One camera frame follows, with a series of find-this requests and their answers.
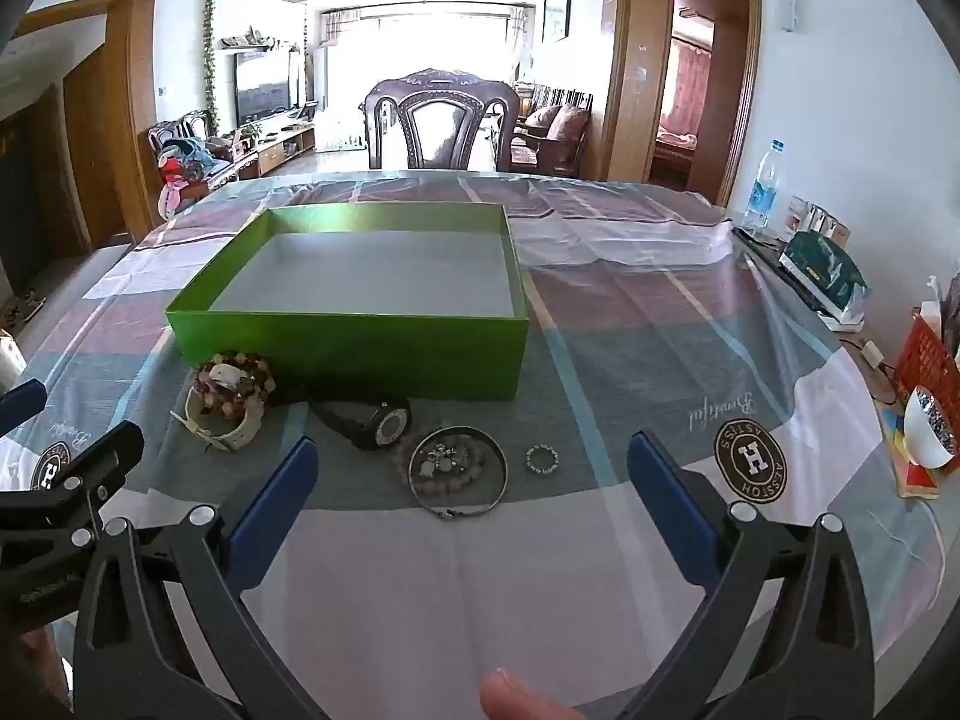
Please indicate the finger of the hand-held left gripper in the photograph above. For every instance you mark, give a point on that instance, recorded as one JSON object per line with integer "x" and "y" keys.
{"x": 21, "y": 405}
{"x": 112, "y": 454}

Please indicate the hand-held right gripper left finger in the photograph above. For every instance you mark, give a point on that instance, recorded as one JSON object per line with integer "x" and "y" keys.
{"x": 274, "y": 510}

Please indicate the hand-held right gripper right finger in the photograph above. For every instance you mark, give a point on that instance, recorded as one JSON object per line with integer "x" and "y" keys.
{"x": 671, "y": 510}

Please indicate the white wristwatch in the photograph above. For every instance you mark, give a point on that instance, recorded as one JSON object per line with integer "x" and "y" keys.
{"x": 232, "y": 431}

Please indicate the black wristwatch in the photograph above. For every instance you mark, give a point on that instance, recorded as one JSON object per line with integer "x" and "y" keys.
{"x": 352, "y": 424}

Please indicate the green cardboard box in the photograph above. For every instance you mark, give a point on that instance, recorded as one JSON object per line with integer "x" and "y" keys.
{"x": 337, "y": 356}

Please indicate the silver bangle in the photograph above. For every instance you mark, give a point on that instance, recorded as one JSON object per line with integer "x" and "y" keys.
{"x": 450, "y": 514}

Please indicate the person's right hand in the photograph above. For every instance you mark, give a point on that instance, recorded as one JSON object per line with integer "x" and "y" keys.
{"x": 525, "y": 701}

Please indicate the checked tablecloth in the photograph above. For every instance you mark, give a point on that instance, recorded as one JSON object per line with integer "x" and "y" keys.
{"x": 600, "y": 360}

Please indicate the colourful book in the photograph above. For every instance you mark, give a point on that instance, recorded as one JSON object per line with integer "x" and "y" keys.
{"x": 911, "y": 480}

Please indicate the white power adapter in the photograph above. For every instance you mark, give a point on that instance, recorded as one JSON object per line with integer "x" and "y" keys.
{"x": 872, "y": 354}

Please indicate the white bowl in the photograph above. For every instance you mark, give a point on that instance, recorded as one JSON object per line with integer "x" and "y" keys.
{"x": 926, "y": 442}

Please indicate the dark green bag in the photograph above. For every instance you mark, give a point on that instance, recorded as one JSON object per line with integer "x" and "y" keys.
{"x": 821, "y": 270}

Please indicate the pile of clothes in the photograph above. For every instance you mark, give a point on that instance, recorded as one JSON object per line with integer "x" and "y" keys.
{"x": 184, "y": 165}

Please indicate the red plastic basket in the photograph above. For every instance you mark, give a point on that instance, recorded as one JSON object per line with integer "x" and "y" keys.
{"x": 926, "y": 360}

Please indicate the small printed packets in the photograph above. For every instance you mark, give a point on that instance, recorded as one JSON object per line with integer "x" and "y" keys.
{"x": 814, "y": 217}

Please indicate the clear water bottle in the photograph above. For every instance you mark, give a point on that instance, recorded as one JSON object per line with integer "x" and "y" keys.
{"x": 761, "y": 195}

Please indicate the wooden television stand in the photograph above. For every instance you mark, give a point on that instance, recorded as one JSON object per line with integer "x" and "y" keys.
{"x": 281, "y": 154}

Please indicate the bed with pink bedding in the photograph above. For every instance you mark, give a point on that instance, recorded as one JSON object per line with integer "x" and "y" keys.
{"x": 675, "y": 146}

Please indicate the wooden sofa with cushions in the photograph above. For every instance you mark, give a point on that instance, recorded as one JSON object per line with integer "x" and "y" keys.
{"x": 555, "y": 135}

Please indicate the green ivy garland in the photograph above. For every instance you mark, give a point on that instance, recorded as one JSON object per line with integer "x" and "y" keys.
{"x": 210, "y": 60}

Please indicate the flat screen television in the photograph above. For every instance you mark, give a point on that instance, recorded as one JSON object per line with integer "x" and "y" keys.
{"x": 262, "y": 86}

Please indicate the carved wooden chair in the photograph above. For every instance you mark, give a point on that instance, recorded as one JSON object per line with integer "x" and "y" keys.
{"x": 390, "y": 101}

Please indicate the white wall box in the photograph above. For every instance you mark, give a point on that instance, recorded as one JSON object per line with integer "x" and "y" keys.
{"x": 788, "y": 11}

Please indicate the framed wall picture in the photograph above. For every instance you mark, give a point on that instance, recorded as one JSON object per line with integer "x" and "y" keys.
{"x": 556, "y": 7}

